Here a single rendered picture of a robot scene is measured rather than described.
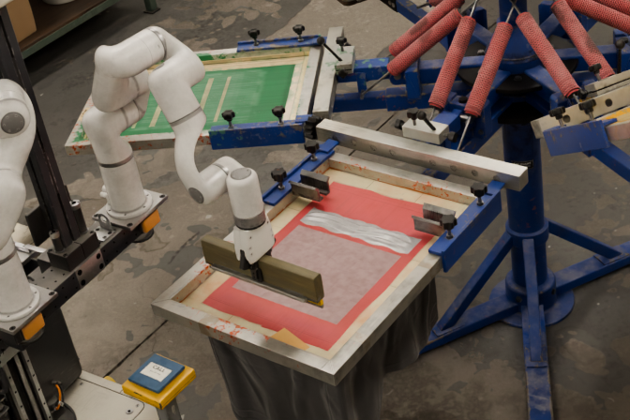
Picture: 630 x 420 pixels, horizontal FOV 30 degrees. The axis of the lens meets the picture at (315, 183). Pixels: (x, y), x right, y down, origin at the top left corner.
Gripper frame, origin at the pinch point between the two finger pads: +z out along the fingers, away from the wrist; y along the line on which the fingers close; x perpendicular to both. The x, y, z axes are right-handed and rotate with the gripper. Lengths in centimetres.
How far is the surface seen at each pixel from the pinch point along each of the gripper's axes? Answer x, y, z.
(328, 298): 9.8, -11.6, 14.5
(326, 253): -1.6, -26.8, 14.6
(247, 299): -9.5, -2.0, 14.7
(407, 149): -1, -68, 6
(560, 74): 28, -107, -4
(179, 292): -25.0, 6.3, 11.6
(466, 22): -5, -112, -12
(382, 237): 8.7, -38.8, 14.2
